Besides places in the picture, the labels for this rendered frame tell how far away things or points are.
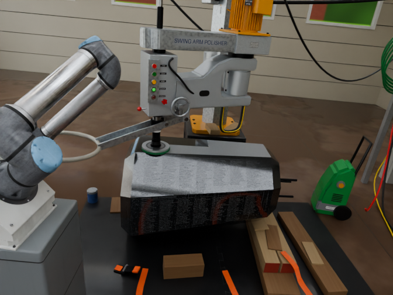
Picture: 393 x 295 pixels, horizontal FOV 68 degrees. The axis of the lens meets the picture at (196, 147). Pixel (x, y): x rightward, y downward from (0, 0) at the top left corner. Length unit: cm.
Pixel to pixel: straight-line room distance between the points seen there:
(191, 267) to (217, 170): 74
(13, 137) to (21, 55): 828
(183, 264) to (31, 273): 113
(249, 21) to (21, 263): 196
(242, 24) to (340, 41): 668
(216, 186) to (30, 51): 792
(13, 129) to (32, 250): 52
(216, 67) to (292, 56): 638
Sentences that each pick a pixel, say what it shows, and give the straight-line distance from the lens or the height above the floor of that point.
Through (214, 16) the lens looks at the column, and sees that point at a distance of 300.
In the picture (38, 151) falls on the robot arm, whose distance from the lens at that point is 136.
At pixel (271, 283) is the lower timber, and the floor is 9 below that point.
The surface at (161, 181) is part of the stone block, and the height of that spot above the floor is 69.
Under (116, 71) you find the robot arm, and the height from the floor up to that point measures 151.
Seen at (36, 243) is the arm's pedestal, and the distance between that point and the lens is 152.
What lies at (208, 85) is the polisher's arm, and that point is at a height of 136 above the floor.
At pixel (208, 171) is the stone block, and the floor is 76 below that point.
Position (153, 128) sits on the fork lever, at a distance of 217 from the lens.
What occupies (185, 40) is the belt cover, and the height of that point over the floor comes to 167.
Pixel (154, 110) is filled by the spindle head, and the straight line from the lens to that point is 207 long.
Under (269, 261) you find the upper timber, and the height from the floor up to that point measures 19.
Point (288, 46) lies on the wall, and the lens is 843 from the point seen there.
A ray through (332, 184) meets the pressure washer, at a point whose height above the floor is 39.
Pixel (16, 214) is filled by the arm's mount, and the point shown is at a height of 97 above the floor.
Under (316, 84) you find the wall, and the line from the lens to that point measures 882.
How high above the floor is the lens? 182
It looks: 24 degrees down
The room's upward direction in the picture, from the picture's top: 5 degrees clockwise
